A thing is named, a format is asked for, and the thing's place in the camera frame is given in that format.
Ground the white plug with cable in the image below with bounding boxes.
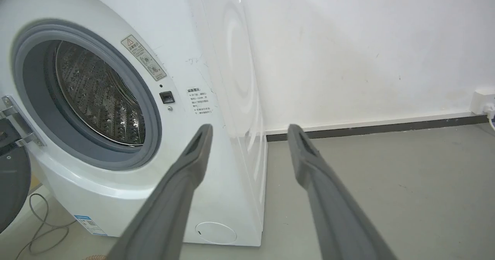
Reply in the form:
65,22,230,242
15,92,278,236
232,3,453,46
485,104,495,131

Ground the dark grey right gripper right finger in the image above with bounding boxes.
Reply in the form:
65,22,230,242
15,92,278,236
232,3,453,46
287,124,397,260

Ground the thin grey cable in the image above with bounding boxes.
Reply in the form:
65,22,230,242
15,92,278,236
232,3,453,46
15,193,78,260

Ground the dark washing machine door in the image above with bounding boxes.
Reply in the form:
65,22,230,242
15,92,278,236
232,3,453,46
0,96,43,233

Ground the white wall socket box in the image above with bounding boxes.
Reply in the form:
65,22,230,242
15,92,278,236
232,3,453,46
469,89,495,116

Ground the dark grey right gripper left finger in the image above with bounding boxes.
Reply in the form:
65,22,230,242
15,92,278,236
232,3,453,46
107,124,213,260

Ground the white front-load washing machine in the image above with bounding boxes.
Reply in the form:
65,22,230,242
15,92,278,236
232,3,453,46
0,0,268,247

